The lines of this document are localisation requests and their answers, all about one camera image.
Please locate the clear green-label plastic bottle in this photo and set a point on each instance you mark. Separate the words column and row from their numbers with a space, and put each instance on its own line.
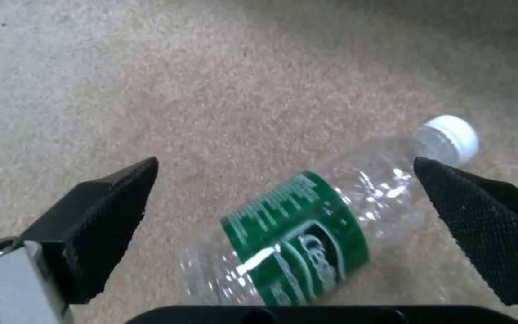
column 304, row 222

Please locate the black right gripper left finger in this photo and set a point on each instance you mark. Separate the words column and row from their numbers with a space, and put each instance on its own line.
column 92, row 222

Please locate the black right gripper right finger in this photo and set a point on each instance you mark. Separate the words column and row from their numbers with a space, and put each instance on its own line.
column 484, row 229

